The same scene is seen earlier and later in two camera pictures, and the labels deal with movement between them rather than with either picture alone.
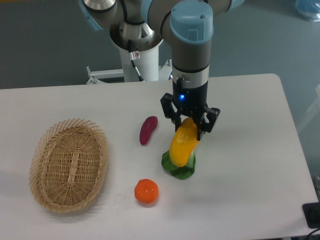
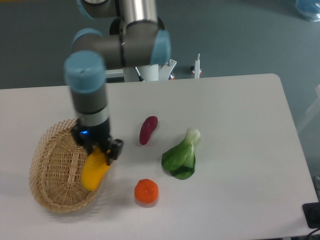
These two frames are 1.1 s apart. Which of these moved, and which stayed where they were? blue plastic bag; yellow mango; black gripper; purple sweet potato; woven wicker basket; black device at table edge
Moved: black gripper; yellow mango
Stayed: blue plastic bag; purple sweet potato; woven wicker basket; black device at table edge
